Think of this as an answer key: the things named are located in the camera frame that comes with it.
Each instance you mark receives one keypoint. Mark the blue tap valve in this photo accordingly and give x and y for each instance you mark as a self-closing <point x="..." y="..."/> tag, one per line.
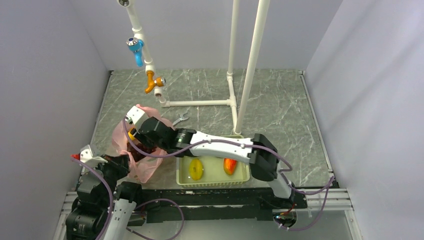
<point x="135" y="45"/>

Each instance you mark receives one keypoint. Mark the pink plastic bag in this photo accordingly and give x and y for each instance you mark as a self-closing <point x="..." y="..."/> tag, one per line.
<point x="141" y="167"/>

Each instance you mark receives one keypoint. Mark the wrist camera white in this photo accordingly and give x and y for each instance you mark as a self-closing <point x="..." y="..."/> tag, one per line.
<point x="136" y="117"/>
<point x="88" y="155"/>

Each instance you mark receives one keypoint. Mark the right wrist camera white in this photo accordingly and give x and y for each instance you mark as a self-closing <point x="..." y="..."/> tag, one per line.
<point x="136" y="117"/>

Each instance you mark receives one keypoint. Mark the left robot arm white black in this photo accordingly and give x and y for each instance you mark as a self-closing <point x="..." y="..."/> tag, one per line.
<point x="103" y="207"/>

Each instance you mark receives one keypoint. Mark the silver open-end wrench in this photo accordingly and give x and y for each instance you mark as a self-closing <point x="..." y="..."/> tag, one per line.
<point x="181" y="118"/>

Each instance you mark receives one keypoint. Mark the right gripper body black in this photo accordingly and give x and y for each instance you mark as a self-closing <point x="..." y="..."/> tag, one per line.
<point x="137" y="132"/>

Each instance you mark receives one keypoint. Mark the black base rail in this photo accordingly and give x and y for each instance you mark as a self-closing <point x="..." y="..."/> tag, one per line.
<point x="216" y="204"/>

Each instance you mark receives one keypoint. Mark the orange tap valve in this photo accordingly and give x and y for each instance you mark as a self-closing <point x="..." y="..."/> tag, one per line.
<point x="153" y="82"/>

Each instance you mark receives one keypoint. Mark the orange yellow fake mango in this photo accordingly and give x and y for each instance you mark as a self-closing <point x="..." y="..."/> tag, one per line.
<point x="132" y="133"/>

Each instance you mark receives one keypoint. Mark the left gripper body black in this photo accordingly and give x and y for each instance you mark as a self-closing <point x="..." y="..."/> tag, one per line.
<point x="113" y="171"/>

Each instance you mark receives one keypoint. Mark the red orange fake mango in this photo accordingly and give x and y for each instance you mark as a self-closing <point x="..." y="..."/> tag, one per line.
<point x="229" y="166"/>

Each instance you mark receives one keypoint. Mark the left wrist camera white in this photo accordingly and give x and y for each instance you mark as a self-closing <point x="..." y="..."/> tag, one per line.
<point x="88" y="155"/>

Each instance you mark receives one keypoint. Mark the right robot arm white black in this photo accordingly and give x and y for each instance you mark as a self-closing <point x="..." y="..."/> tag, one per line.
<point x="257" y="152"/>

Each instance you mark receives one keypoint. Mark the pale green plastic basket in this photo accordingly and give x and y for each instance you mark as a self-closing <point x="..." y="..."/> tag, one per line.
<point x="212" y="158"/>

